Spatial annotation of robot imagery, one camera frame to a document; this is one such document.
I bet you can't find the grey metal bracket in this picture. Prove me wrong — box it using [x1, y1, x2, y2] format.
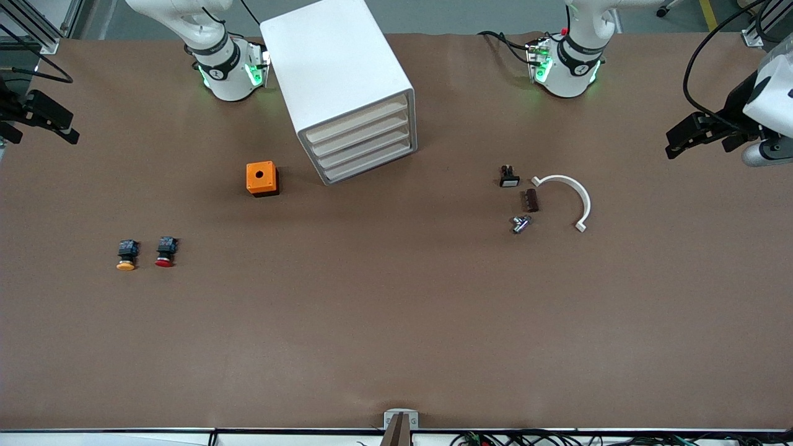
[383, 409, 419, 431]

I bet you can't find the brown bar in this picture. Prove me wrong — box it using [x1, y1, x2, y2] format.
[379, 413, 413, 446]

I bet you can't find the aluminium frame post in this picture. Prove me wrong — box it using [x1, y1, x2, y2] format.
[742, 0, 793, 49]
[0, 0, 84, 55]

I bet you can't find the white half-ring pipe clamp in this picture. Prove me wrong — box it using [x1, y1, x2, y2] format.
[531, 175, 592, 234]

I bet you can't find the white table edge rail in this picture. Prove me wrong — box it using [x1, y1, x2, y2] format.
[0, 427, 793, 446]

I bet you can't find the orange box with hole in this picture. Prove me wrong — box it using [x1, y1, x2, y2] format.
[246, 161, 280, 198]

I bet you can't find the yellow mushroom push button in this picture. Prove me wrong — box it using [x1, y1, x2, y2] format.
[116, 239, 141, 272]

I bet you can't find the black cable bundle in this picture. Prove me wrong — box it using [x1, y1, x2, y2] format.
[449, 429, 793, 446]

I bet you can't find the red mushroom push button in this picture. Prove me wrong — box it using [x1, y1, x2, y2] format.
[154, 236, 179, 269]

